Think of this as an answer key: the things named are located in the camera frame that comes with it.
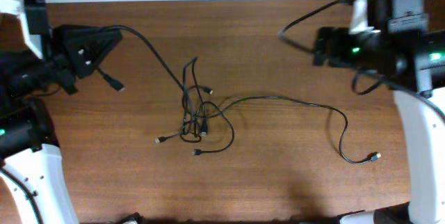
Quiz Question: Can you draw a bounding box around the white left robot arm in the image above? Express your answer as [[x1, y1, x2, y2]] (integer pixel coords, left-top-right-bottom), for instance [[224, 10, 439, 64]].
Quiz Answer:
[[1, 0, 122, 223]]

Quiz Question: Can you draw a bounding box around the thin black USB cable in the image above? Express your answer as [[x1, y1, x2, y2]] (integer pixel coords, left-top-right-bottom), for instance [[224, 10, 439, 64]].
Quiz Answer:
[[154, 56, 235, 157]]

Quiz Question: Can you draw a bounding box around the long black cable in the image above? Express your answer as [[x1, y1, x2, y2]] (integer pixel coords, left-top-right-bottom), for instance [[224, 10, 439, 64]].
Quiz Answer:
[[194, 95, 382, 165]]

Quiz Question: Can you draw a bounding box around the thick black USB cable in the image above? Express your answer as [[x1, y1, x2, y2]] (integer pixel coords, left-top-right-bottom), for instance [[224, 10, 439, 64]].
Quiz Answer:
[[95, 24, 213, 145]]

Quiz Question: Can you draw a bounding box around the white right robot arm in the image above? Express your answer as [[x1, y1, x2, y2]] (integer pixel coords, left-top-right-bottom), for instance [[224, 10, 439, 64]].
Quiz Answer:
[[314, 0, 444, 223]]

